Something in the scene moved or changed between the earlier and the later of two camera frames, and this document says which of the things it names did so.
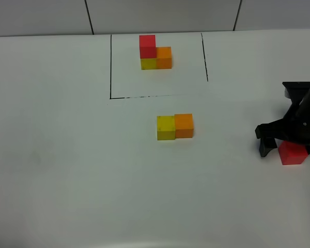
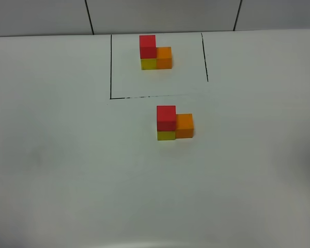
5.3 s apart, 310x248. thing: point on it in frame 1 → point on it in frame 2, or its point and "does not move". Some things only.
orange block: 184,125 does not move
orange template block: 164,57 does not move
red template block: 148,49 does not move
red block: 292,153 → 166,118
